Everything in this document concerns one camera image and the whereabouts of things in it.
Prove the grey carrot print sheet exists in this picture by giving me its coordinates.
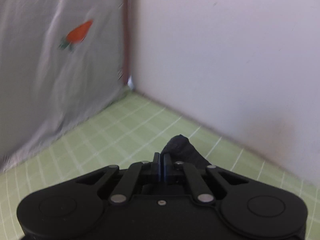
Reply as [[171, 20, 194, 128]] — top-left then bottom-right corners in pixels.
[[1, 0, 125, 171]]

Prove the dark navy garment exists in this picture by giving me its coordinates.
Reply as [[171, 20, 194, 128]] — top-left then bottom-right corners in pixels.
[[161, 134, 211, 169]]

